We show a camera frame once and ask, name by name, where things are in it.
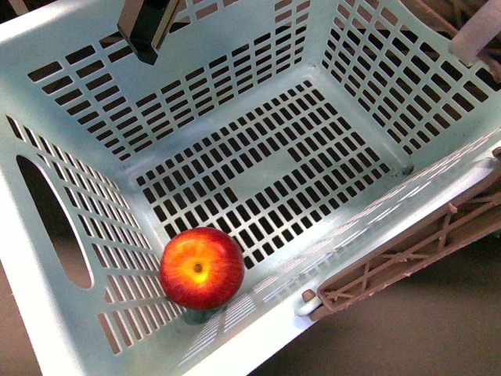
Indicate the light blue plastic basket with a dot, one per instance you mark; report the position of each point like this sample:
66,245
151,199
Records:
311,132

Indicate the red yellow apple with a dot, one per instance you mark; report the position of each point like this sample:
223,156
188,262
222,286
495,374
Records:
201,268

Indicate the white zip tie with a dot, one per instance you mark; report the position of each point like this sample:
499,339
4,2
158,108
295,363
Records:
476,33

